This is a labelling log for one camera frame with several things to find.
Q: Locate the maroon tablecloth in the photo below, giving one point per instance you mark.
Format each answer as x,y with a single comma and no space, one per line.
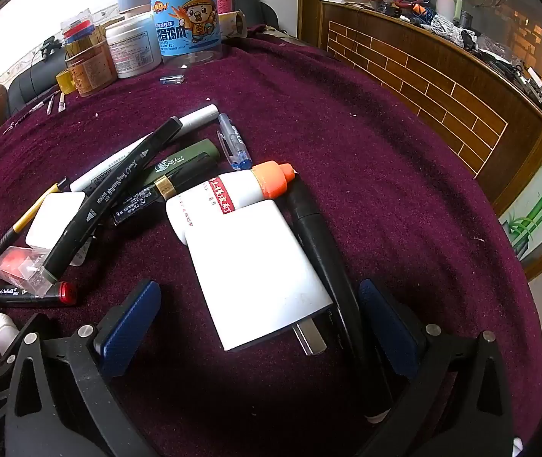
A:
347,152

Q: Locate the orange label jar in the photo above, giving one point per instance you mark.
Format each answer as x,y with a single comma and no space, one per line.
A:
92,69

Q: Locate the yellow pen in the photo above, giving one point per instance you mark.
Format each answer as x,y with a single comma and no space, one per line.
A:
28,216

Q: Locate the long black pen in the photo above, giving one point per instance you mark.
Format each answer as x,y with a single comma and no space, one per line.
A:
323,247

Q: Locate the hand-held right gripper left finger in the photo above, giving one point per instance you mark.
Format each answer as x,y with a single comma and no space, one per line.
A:
130,323

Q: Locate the wooden counter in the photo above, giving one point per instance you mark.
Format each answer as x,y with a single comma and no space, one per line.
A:
432,85

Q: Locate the small clear cap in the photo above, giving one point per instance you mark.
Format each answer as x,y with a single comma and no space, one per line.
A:
172,79

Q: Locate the black sofa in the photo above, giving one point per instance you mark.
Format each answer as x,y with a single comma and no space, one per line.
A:
32,78

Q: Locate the black pen gold band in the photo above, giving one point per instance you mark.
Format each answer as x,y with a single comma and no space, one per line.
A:
175,183

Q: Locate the clear plastic box red contents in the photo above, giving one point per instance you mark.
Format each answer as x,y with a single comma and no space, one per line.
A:
16,264

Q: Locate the white marker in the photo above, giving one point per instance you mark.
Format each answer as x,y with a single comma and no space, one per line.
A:
194,118

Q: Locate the large white charger plug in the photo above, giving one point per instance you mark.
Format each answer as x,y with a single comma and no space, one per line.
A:
256,271

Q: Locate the grey tape roll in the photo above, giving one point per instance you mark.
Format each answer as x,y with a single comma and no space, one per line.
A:
133,0

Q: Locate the black marker red cap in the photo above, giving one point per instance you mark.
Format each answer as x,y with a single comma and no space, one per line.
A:
28,294

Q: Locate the clear tub of tape rolls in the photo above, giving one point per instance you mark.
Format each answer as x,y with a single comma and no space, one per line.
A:
78,26

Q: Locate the white glue bottle orange cap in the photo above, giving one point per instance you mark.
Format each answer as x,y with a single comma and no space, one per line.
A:
232,193

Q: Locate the black art marker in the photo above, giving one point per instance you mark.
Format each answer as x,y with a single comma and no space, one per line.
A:
109,190

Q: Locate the small white dropper bottle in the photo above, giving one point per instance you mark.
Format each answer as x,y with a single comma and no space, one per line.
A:
5,333

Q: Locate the white plastic jar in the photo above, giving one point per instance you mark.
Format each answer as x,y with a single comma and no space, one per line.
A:
135,47

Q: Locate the small white charger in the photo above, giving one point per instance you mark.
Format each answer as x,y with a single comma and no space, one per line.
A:
52,219

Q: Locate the green pen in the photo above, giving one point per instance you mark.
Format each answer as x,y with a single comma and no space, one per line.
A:
194,152

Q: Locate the clear jar blue label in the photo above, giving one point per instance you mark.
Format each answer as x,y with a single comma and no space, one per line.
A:
186,19

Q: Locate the blue ballpoint pen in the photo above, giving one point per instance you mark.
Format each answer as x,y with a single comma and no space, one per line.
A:
233,145

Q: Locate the cardboard tube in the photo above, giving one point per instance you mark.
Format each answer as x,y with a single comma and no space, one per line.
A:
232,23

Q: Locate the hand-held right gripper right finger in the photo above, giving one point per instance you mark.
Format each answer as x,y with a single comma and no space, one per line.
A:
387,328

